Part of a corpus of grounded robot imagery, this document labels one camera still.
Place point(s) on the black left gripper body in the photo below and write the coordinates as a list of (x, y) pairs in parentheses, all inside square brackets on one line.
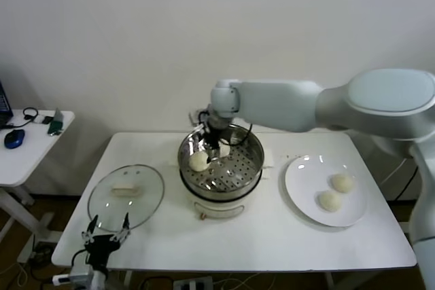
[(102, 247)]

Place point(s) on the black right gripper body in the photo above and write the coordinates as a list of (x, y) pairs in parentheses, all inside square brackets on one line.
[(213, 138)]

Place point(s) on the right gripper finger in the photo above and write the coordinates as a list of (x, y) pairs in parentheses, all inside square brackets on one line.
[(213, 156)]

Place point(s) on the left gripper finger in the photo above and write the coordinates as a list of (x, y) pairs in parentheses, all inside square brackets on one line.
[(89, 232), (124, 229)]

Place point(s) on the white steamed baozi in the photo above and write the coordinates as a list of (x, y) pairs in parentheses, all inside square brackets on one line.
[(342, 183), (225, 150), (197, 162), (329, 200)]

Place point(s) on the perforated steel steamer basket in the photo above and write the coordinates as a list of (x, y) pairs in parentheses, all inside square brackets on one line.
[(244, 157)]

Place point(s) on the cream electric cooker pot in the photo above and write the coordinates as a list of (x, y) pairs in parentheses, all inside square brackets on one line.
[(217, 209)]

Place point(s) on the white side table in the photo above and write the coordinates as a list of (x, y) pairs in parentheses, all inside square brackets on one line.
[(34, 161)]

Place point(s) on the large white plate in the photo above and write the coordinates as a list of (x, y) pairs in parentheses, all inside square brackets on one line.
[(306, 181)]

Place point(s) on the green flat gadget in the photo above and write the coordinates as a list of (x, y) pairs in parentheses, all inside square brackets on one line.
[(56, 123)]

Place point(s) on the blue computer mouse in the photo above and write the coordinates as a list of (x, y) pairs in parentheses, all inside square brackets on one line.
[(14, 139)]

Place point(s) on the computer monitor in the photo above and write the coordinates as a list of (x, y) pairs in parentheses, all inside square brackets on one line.
[(3, 106)]

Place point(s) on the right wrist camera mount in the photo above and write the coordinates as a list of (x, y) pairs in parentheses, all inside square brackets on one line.
[(197, 117)]

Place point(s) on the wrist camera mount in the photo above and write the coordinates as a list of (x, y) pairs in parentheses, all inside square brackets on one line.
[(79, 274), (197, 117)]

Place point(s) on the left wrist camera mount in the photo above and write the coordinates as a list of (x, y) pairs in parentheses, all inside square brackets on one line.
[(79, 274)]

